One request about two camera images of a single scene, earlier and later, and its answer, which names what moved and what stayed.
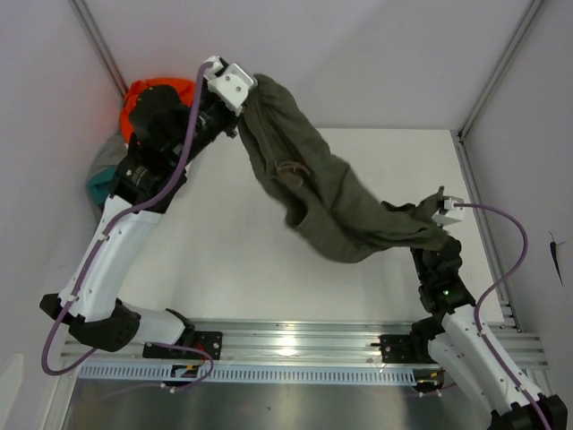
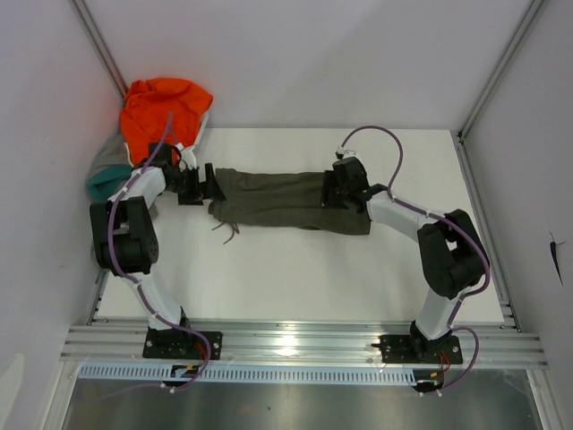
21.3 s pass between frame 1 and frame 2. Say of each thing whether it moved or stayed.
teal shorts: stayed
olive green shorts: moved
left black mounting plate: stayed
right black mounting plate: stayed
